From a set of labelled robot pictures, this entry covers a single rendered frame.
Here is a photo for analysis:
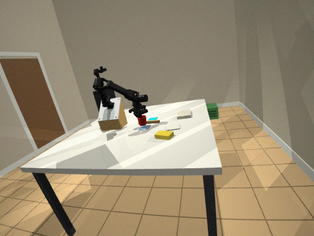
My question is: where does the red cup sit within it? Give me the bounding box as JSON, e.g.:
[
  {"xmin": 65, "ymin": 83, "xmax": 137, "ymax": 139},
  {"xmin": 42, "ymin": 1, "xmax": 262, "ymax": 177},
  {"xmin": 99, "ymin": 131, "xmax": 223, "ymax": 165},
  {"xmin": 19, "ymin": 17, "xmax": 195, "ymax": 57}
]
[{"xmin": 137, "ymin": 115, "xmax": 147, "ymax": 126}]

